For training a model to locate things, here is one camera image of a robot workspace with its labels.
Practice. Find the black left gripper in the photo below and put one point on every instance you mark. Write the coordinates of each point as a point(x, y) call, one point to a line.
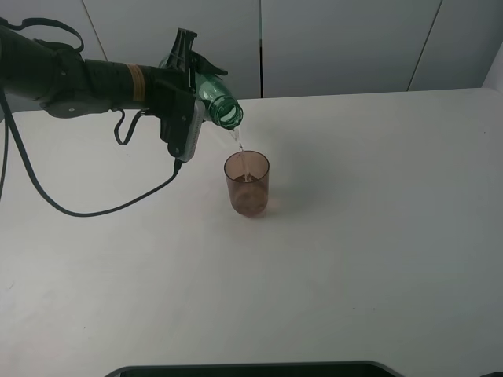
point(173, 98)

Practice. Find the green transparent water bottle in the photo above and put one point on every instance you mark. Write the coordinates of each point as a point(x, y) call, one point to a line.
point(221, 106)

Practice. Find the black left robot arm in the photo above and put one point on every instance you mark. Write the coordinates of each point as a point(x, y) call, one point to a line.
point(65, 85)

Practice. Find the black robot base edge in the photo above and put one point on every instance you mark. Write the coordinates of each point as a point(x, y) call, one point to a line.
point(333, 368)

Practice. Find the pink translucent plastic cup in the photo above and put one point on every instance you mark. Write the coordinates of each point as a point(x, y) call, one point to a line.
point(247, 178)

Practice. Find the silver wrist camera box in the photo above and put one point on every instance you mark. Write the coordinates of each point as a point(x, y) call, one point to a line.
point(193, 132)

